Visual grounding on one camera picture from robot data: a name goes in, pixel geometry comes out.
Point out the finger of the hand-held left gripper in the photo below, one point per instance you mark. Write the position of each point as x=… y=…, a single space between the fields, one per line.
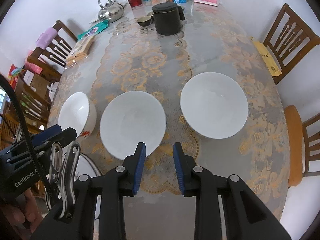
x=62 y=137
x=50 y=131

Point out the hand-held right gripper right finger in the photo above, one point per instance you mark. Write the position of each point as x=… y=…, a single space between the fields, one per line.
x=178 y=167

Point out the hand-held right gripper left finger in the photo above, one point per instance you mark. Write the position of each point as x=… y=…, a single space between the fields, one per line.
x=140 y=167

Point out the small red flower bowl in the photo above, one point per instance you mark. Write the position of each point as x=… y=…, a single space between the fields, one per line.
x=72 y=110

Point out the medium red flower bowl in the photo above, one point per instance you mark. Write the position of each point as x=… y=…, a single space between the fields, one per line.
x=130 y=120

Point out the large red flower bowl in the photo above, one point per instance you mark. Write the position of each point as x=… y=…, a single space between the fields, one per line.
x=212 y=102

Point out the person's left hand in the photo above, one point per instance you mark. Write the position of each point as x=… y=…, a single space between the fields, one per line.
x=17 y=217

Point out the metal spring clip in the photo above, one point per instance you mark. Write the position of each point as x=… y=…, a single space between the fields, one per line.
x=67 y=170

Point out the wooden lattice cabinet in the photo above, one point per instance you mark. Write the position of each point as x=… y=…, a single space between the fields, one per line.
x=10 y=130

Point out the white plastic bag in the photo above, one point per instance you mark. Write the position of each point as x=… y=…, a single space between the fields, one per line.
x=53 y=90

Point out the cardboard box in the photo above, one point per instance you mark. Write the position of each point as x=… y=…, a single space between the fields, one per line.
x=40 y=82

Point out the pink tissue pack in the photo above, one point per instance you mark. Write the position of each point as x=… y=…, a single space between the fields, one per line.
x=33 y=67

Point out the colourful toy packaging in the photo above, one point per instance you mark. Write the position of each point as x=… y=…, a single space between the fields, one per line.
x=15 y=71

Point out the wooden chair with purple cloth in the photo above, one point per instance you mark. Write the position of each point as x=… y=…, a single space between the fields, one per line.
x=60 y=46

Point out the clear biscuit packet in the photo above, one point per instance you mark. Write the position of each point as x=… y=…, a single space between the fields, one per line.
x=80 y=50

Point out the purple cloth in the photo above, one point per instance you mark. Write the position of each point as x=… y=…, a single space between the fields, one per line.
x=46 y=37

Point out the gold lace table runner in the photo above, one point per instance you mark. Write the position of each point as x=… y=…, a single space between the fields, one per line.
x=140 y=62

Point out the green snack packet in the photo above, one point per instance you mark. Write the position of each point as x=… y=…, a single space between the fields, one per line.
x=93 y=31

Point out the steel kettle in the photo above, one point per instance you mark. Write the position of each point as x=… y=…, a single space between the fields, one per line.
x=111 y=13

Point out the wooden chair with orange cushion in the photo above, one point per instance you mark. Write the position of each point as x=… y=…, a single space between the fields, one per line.
x=312 y=135

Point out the dark tea cup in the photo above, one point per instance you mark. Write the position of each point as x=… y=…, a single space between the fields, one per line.
x=143 y=22

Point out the yellow paper bag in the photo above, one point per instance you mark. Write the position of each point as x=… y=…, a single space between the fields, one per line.
x=268 y=57

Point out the black teapot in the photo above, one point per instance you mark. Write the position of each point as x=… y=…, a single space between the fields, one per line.
x=166 y=21

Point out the wooden chair with yellow bag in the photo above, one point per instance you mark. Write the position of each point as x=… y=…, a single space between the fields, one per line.
x=298 y=21

